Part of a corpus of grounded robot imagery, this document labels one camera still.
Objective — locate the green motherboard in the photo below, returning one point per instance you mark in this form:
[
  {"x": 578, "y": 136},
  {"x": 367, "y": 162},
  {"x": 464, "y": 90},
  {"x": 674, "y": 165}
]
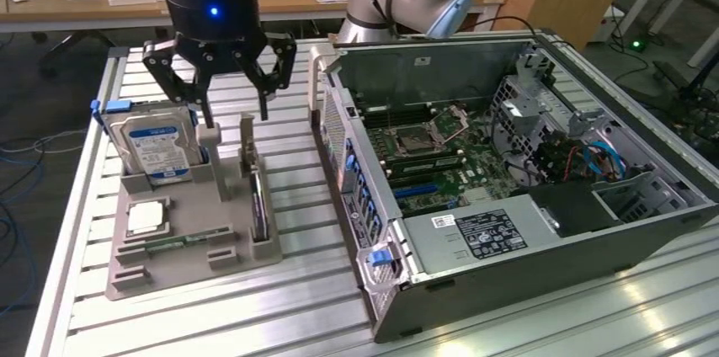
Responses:
[{"x": 466, "y": 172}]

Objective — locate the grey parts rack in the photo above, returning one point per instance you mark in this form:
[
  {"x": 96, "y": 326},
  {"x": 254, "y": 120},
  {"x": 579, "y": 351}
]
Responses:
[{"x": 186, "y": 264}]

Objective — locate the blue expansion slot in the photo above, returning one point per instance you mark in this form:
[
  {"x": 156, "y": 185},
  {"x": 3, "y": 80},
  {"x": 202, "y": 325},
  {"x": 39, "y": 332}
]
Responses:
[{"x": 415, "y": 191}]

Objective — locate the green graphics card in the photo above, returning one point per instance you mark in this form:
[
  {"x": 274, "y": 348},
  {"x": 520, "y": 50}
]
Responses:
[{"x": 259, "y": 205}]

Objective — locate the hard disk with blue caddy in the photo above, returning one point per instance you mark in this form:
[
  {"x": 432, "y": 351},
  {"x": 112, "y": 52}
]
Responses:
[{"x": 154, "y": 142}]

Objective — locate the black installed RAM stick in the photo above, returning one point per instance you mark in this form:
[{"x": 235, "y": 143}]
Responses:
[{"x": 424, "y": 164}]

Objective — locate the grey power supply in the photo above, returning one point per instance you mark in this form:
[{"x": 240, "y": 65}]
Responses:
[{"x": 483, "y": 239}]

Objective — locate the metal disk bay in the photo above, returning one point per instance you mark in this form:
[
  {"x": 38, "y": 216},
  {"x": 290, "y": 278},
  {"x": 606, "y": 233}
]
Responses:
[{"x": 522, "y": 117}]

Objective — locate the CPU socket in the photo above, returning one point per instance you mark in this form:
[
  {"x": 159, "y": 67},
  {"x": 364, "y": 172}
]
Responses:
[{"x": 415, "y": 140}]

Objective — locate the open grey PC case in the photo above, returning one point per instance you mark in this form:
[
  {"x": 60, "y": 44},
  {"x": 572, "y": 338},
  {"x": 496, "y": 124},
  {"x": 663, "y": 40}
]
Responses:
[{"x": 506, "y": 289}]

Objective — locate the metal socket cover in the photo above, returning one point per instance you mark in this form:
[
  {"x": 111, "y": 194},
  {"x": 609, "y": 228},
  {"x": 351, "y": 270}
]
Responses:
[{"x": 450, "y": 117}]

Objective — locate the silver CPU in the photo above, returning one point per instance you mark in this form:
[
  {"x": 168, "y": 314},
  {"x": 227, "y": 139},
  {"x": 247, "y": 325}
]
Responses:
[{"x": 147, "y": 218}]

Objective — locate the blue case latch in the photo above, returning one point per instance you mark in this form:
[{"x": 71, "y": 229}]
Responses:
[{"x": 378, "y": 258}]

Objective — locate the green RAM stick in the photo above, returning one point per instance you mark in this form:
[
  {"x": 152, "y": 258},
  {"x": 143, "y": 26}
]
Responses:
[{"x": 180, "y": 241}]

